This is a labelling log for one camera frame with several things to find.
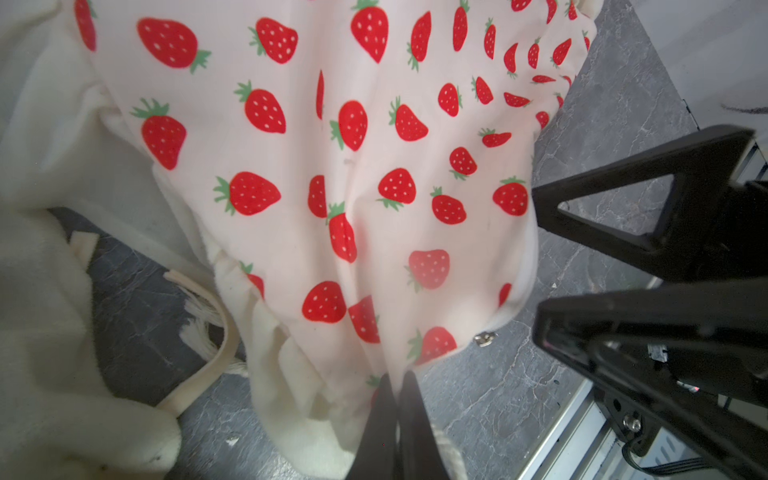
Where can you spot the strawberry print ruffled pillow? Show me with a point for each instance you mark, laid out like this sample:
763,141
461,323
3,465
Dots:
356,173

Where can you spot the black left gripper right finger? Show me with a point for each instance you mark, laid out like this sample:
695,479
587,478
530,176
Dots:
420,456

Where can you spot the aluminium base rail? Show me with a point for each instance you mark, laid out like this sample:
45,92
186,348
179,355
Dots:
582,445

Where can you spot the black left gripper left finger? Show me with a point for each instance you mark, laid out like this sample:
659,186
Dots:
375,457

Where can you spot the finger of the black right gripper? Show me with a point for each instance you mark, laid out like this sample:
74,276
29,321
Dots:
665,353
675,211

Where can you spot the cream animal print pillow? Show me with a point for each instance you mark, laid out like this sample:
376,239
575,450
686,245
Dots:
58,418

